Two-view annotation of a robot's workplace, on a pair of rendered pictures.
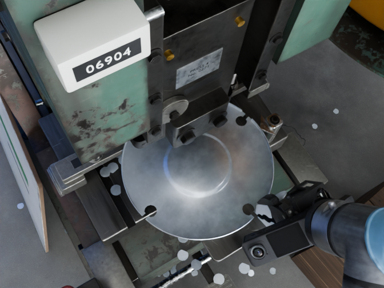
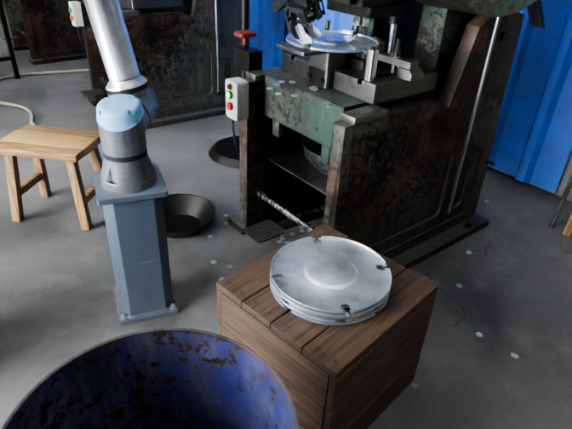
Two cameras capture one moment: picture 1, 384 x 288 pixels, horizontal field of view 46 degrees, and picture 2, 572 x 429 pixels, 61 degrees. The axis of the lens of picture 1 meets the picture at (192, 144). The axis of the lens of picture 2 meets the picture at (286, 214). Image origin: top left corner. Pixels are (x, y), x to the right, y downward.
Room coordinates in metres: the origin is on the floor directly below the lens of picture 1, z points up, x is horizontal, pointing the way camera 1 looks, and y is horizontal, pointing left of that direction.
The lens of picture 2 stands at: (0.20, -1.61, 1.11)
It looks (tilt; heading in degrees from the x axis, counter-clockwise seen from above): 31 degrees down; 91
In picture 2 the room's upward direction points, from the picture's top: 3 degrees clockwise
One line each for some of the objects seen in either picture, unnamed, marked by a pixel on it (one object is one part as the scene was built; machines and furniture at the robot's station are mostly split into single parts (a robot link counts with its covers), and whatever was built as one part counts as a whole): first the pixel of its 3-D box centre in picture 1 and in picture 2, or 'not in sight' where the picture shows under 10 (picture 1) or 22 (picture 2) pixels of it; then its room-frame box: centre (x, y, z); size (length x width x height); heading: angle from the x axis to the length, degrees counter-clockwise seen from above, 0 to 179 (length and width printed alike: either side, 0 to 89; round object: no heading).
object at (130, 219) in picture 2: not in sight; (138, 245); (-0.26, -0.40, 0.23); 0.19 x 0.19 x 0.45; 24
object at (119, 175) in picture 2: not in sight; (127, 164); (-0.26, -0.40, 0.50); 0.15 x 0.15 x 0.10
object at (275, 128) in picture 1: (270, 128); (371, 63); (0.41, -0.15, 0.75); 0.03 x 0.03 x 0.10; 40
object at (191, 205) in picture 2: not in sight; (179, 219); (-0.26, 0.06, 0.04); 0.30 x 0.30 x 0.07
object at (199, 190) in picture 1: (198, 163); (332, 40); (0.30, -0.02, 0.78); 0.29 x 0.29 x 0.01
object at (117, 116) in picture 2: not in sight; (122, 124); (-0.26, -0.39, 0.62); 0.13 x 0.12 x 0.14; 94
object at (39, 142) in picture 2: not in sight; (58, 176); (-0.75, 0.12, 0.16); 0.34 x 0.24 x 0.34; 174
